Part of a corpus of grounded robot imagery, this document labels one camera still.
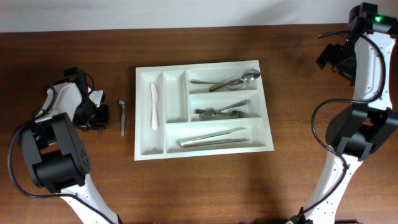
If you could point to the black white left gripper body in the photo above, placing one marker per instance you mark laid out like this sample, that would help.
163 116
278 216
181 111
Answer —
101 115

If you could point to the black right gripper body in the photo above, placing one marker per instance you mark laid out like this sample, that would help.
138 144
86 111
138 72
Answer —
325 56

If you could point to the pink plastic knife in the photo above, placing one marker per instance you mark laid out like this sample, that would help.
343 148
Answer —
155 99

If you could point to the steel tablespoon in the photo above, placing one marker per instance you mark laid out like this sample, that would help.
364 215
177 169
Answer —
247 75
233 86

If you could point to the steel kitchen tongs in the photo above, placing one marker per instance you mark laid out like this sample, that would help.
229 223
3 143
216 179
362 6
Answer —
211 139

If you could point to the steel fork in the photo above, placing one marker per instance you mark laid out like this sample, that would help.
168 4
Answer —
233 113
211 112

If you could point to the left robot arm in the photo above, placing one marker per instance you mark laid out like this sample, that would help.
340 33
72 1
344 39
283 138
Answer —
54 154

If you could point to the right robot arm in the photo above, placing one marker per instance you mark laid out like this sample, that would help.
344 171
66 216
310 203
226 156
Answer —
368 121

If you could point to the white plastic cutlery tray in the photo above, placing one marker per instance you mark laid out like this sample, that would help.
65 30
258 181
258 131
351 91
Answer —
177 100

